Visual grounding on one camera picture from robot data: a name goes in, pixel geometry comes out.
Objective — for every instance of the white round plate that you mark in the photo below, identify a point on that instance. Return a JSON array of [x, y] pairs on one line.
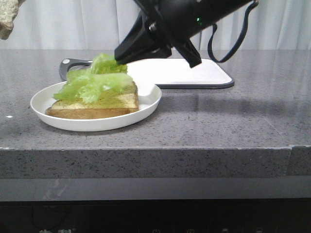
[[149, 96]]

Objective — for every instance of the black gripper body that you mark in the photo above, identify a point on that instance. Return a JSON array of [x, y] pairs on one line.
[[174, 21]]

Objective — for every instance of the white curtain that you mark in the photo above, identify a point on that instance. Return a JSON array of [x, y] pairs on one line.
[[103, 24]]

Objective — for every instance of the white cutting board grey rim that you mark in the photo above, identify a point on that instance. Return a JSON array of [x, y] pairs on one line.
[[175, 73]]

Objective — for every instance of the toasted bread slice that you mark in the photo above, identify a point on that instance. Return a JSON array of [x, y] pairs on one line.
[[109, 104], [8, 11]]

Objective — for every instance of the green lettuce leaf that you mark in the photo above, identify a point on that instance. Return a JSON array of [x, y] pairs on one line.
[[89, 84]]

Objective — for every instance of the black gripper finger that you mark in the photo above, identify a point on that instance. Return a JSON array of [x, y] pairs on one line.
[[144, 41], [188, 52]]

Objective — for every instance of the black appliance control panel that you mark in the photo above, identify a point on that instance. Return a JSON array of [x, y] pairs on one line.
[[157, 216]]

